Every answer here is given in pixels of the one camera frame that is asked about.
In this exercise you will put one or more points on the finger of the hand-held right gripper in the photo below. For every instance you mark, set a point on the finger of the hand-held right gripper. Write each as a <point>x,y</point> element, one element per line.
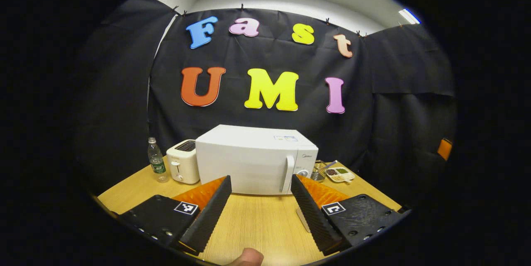
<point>444,149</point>

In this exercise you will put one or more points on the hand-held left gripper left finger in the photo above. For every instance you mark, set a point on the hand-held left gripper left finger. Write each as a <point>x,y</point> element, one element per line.
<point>211,216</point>

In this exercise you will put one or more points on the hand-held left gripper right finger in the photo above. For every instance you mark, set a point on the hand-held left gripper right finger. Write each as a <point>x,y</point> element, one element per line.
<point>313,216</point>

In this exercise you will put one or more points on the white microwave oven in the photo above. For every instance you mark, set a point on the white microwave oven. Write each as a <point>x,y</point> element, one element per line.
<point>249,162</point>

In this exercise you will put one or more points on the white divided seasoning dish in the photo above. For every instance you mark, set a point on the white divided seasoning dish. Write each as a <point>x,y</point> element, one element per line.
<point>342,174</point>

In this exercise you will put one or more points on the metal utensil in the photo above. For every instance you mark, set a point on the metal utensil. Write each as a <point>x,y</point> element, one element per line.
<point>332,164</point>

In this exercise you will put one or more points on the white toaster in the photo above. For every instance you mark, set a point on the white toaster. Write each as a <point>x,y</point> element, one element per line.
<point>184,166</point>

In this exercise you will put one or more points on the clear plastic water bottle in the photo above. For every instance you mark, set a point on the clear plastic water bottle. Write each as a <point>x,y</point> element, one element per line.
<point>157,164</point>

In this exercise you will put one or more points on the ceiling light panel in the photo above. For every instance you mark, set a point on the ceiling light panel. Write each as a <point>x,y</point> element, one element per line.
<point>409,16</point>

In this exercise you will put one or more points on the black backdrop cloth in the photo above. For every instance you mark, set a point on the black backdrop cloth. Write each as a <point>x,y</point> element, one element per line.
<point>269,58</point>

